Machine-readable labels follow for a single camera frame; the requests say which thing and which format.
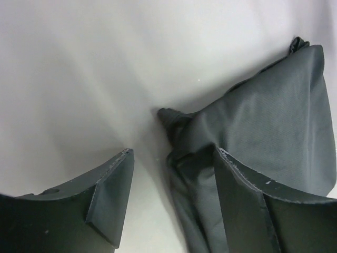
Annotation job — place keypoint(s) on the black t-shirt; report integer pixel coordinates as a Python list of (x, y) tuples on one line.
[(277, 122)]

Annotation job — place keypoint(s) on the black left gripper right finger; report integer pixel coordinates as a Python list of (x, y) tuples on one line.
[(263, 215)]

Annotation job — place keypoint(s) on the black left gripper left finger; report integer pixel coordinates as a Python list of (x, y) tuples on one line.
[(85, 214)]

